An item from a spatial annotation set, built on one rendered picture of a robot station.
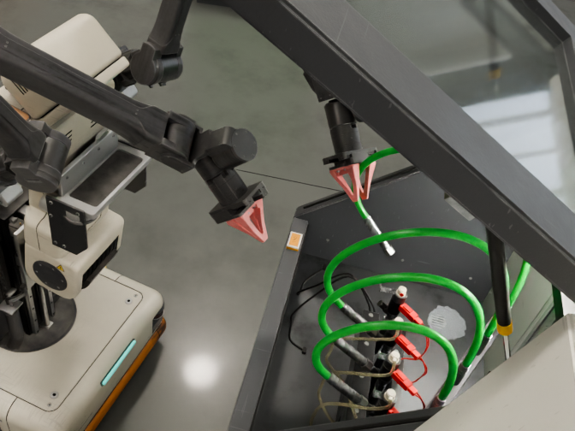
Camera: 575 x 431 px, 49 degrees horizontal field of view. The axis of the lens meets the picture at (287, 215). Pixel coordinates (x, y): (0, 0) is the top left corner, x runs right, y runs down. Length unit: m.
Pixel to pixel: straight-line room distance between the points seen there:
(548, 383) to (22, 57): 0.80
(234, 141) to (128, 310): 1.28
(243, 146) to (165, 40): 0.52
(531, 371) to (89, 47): 1.03
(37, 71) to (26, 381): 1.29
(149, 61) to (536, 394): 1.09
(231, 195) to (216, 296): 1.54
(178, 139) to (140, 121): 0.07
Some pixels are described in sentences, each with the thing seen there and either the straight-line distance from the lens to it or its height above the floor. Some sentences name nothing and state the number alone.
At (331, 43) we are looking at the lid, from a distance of 0.56.
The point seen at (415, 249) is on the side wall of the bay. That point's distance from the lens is 1.64.
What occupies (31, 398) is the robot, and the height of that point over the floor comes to 0.28.
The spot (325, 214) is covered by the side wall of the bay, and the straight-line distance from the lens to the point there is 1.60.
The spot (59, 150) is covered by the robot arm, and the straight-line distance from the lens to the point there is 1.28.
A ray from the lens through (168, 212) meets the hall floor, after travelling 2.94.
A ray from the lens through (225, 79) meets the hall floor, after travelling 3.83.
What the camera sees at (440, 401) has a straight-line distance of 1.14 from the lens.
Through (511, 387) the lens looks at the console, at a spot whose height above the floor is 1.45.
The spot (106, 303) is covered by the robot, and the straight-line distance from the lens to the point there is 2.26.
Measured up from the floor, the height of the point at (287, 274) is 0.95.
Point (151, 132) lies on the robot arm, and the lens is 1.05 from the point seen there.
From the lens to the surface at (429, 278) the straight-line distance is 1.02.
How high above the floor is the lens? 2.07
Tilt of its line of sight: 44 degrees down
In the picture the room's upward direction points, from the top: 12 degrees clockwise
